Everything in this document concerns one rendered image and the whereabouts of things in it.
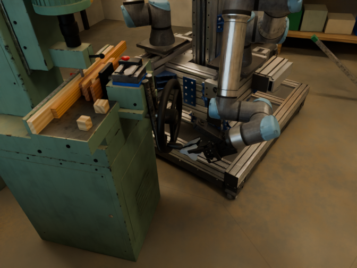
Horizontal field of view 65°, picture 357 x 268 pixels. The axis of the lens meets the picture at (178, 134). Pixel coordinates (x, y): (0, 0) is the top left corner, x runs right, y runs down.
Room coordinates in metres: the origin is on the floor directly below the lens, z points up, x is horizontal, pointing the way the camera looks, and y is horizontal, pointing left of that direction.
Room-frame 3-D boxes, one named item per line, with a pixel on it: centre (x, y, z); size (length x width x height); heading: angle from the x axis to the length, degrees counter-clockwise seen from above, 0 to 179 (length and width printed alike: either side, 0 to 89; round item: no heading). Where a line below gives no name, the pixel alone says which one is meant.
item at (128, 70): (0.93, 0.16, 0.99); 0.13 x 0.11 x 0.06; 164
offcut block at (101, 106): (0.82, 0.26, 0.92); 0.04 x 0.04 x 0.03; 78
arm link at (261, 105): (0.81, -0.28, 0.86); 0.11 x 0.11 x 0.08; 73
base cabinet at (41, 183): (1.01, 0.47, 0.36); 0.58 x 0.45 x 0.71; 74
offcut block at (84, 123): (0.72, 0.30, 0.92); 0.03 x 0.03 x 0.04; 69
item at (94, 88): (0.98, 0.26, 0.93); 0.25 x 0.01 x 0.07; 164
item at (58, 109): (1.07, 0.33, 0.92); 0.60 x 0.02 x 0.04; 164
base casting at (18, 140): (1.01, 0.47, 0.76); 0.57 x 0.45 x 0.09; 74
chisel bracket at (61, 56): (0.99, 0.37, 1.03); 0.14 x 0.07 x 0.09; 74
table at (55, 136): (0.95, 0.25, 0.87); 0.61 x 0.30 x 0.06; 164
